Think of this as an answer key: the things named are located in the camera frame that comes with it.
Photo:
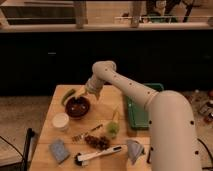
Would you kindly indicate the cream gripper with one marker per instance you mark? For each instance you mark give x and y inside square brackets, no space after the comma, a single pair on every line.
[81,92]

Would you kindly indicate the dark purple bowl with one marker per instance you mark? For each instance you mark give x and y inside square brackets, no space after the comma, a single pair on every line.
[77,108]

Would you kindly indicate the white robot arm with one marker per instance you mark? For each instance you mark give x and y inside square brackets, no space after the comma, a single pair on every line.
[173,136]

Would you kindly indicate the green cucumber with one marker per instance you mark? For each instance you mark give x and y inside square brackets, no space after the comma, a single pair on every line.
[68,94]

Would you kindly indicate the white cup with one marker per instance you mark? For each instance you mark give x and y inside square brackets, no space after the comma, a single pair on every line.
[60,121]

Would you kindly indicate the metal fork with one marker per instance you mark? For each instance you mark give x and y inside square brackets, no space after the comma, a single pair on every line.
[82,135]

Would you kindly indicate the brown grapes bunch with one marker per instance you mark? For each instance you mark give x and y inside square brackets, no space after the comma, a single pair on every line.
[101,143]

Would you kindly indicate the green plastic tray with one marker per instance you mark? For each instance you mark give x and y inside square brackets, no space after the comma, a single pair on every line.
[138,118]

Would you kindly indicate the blue sponge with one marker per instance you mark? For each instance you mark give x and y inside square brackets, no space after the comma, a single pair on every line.
[59,151]

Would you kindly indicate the white black scrub brush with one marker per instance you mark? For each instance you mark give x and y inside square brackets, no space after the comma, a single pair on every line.
[80,159]

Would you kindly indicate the grey folded cloth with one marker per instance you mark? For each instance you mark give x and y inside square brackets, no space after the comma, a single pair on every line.
[135,150]

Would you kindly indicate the black tan board eraser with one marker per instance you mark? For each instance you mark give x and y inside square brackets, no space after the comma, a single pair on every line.
[149,156]

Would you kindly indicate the black chair frame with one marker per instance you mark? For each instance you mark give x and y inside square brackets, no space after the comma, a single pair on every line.
[25,154]

